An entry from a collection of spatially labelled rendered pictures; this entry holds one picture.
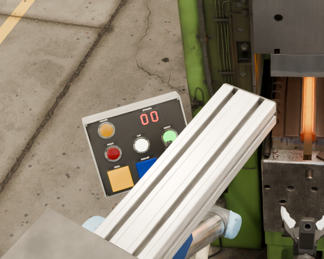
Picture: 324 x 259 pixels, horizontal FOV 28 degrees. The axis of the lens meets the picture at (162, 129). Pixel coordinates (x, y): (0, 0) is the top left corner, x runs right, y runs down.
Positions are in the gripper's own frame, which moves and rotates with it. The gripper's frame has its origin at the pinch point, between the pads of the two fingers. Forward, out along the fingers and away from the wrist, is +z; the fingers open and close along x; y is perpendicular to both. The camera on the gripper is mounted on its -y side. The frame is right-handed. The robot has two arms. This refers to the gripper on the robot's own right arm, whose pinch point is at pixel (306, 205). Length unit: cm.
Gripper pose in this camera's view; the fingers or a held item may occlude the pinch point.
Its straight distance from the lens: 210.4
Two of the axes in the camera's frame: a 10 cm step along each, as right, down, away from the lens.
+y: 1.3, 6.7, 7.3
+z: 1.7, -7.4, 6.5
